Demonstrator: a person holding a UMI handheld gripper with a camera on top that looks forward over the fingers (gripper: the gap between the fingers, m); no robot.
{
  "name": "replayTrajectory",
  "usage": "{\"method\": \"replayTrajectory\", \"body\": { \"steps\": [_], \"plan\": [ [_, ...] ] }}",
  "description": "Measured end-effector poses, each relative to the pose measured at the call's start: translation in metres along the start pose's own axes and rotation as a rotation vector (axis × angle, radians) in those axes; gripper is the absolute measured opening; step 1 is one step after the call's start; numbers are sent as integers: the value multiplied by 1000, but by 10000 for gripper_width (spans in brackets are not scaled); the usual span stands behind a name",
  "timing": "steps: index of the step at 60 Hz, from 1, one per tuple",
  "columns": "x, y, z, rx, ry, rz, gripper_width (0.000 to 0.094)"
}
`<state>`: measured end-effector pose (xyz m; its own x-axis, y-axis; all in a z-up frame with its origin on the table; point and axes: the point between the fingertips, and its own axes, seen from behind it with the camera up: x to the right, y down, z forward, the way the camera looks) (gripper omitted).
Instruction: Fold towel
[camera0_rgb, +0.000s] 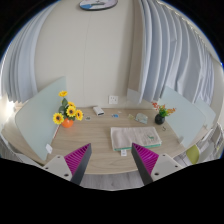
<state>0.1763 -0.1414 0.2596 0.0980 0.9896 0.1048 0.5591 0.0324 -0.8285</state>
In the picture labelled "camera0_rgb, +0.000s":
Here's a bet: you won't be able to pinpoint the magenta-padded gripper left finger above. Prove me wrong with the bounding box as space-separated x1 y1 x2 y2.
42 143 93 186

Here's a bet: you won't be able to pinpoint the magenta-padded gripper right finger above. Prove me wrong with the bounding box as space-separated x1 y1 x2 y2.
130 143 184 186

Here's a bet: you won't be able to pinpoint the beige towel with green trim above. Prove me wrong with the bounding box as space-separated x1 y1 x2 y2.
110 125 163 157

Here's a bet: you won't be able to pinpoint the orange flowers in black vase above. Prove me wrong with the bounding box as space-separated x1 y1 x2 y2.
151 101 177 126

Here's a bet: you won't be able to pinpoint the yellow-green chair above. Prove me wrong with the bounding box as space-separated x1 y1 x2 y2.
185 144 201 165

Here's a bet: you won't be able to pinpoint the sunflowers in orange vase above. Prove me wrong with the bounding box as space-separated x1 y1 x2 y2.
52 90 84 129

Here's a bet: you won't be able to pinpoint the small white box device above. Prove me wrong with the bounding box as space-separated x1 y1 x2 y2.
92 106 106 117

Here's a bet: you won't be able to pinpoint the large frosted desk divider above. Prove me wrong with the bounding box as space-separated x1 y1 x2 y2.
159 85 208 149

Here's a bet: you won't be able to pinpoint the frosted desk divider with label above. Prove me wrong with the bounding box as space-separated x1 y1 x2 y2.
14 75 68 163

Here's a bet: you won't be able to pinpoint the small frosted desk divider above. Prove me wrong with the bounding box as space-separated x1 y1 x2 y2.
126 87 143 104

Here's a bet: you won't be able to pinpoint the frosted neighbouring desk divider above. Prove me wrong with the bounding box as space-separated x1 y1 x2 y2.
194 99 218 129

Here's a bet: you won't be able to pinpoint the wide grey curtain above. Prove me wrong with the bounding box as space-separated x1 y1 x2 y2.
138 0 216 108

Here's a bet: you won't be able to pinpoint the narrow grey curtain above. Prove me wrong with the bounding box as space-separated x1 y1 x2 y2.
1 6 58 104

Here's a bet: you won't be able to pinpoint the white wall socket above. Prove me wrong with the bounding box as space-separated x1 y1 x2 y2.
108 94 120 105

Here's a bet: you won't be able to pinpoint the round wall clock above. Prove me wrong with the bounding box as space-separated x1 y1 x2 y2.
78 0 119 11

